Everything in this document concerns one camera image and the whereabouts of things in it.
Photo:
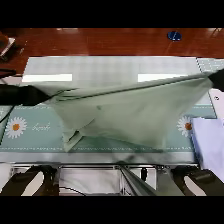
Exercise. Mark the pale green shirt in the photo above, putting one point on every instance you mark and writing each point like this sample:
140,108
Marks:
133,113

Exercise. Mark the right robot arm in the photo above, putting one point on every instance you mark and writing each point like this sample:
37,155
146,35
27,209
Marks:
218,80

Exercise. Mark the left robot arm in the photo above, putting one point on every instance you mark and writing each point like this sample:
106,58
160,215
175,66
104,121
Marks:
23,95

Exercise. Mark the blue round disc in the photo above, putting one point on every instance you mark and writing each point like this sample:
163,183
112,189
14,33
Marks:
174,35

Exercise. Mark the silver frame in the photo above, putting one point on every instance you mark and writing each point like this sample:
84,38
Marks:
133,181

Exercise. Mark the white garment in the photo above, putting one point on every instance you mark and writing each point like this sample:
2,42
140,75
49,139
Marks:
210,143

